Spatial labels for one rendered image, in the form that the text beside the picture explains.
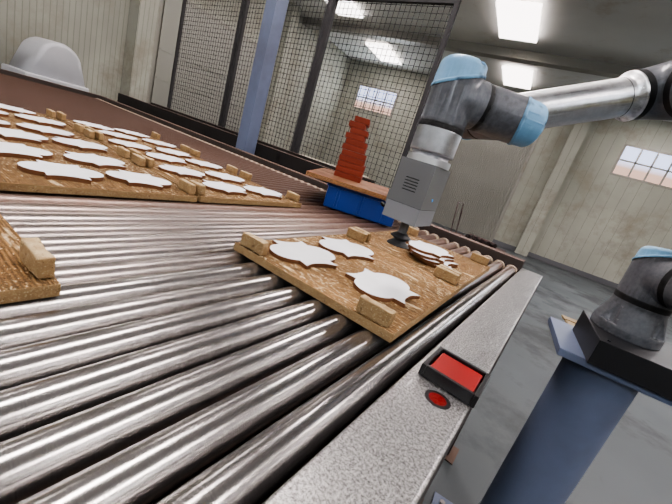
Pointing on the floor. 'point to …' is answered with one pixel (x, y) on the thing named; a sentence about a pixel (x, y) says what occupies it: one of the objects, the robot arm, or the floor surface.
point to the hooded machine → (47, 62)
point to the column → (562, 428)
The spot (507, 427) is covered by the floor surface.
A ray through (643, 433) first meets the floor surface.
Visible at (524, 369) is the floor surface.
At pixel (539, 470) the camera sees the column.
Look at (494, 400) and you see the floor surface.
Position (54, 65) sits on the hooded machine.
